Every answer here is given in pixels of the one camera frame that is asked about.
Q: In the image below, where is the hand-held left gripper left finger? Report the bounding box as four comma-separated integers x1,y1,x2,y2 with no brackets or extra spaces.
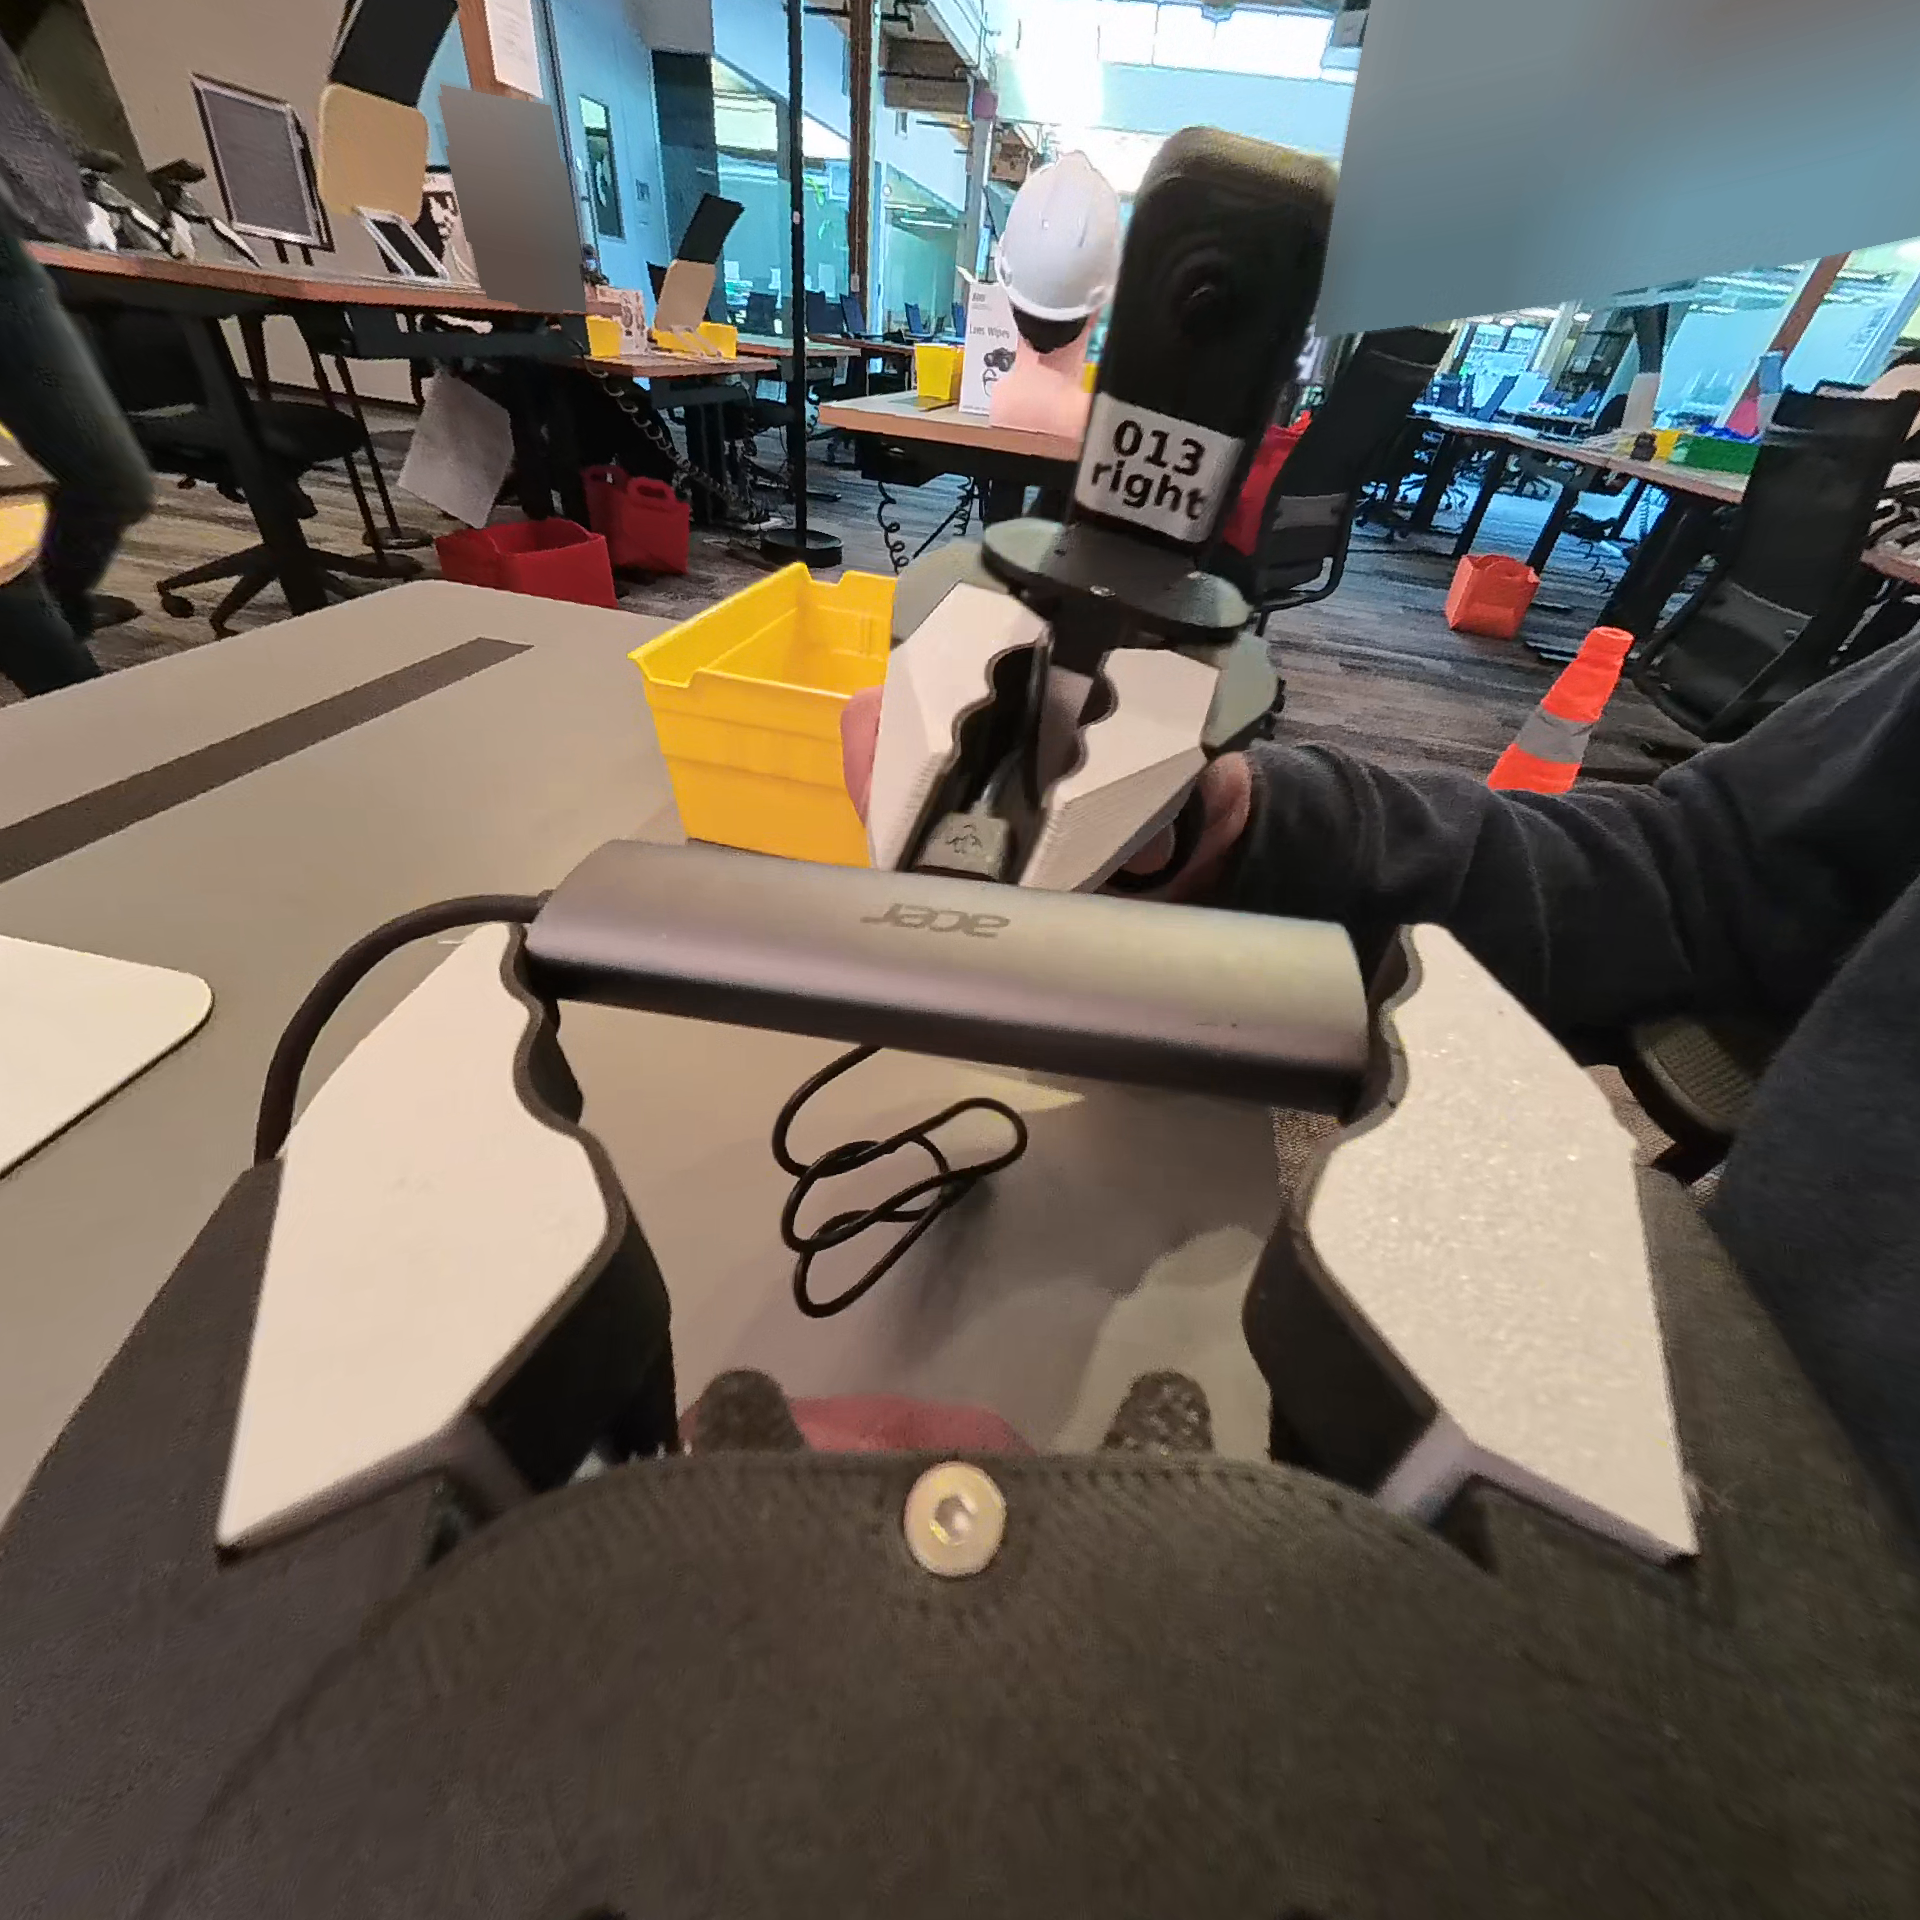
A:
216,919,684,1554

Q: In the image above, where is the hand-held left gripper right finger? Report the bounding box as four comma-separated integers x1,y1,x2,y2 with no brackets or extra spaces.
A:
1245,922,1702,1565

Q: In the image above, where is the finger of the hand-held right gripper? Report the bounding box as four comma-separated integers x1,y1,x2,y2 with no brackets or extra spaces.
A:
864,582,1056,875
1018,642,1211,893

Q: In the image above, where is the black braided hub cable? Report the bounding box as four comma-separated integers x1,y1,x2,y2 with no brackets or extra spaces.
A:
255,892,549,1164

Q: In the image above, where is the grey usb hub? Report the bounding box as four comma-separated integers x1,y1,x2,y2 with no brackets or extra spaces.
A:
520,838,1374,1116

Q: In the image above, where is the person's right forearm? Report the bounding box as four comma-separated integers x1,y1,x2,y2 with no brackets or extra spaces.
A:
1236,630,1920,1067

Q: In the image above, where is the person's right hand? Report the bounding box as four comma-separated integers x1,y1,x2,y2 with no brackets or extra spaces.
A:
839,689,1258,902

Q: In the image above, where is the white hard hat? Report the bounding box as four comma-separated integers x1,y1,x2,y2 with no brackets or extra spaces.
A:
995,150,1126,319

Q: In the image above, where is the pink mannequin head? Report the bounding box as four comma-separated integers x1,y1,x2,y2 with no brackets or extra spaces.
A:
990,307,1109,442

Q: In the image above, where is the yellow plastic bin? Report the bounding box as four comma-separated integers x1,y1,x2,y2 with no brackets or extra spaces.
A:
627,562,902,867

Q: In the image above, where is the black office chair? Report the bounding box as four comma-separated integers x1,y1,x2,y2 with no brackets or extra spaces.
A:
90,307,436,641
1628,386,1920,745
1252,326,1453,607

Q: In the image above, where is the wooden desk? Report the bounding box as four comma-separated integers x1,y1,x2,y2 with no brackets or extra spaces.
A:
816,386,1087,495
30,239,736,396

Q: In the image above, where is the red canister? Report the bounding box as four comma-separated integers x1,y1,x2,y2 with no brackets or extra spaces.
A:
582,465,694,575

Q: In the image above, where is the white metal stand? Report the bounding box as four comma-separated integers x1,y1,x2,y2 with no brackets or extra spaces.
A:
0,933,214,1180

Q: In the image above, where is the person's dark sweater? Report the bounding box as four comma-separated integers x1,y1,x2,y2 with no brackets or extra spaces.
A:
1702,884,1920,1501

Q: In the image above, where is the orange fabric bin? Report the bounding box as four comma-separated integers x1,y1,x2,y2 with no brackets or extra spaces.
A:
1444,551,1544,641

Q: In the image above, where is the black pole stand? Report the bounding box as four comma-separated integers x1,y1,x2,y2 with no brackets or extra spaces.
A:
756,0,846,571

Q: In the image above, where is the red plastic bin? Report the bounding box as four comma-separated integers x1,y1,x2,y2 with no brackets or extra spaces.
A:
435,516,620,611

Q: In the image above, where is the orange traffic cone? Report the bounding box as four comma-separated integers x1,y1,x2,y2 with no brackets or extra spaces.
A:
1486,623,1636,797

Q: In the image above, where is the white paper sheet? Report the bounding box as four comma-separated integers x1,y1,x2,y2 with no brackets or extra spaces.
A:
398,372,518,530

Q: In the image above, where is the grey flat panel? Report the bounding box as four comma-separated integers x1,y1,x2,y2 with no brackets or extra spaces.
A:
439,87,589,317

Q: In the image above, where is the tan cardboard panel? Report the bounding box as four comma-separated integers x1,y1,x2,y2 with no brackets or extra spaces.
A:
317,83,431,220

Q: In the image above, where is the framed marker board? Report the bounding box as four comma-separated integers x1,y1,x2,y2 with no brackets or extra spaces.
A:
189,75,336,251

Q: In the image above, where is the black table cable cover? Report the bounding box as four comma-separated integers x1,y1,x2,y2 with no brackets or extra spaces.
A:
0,637,536,886

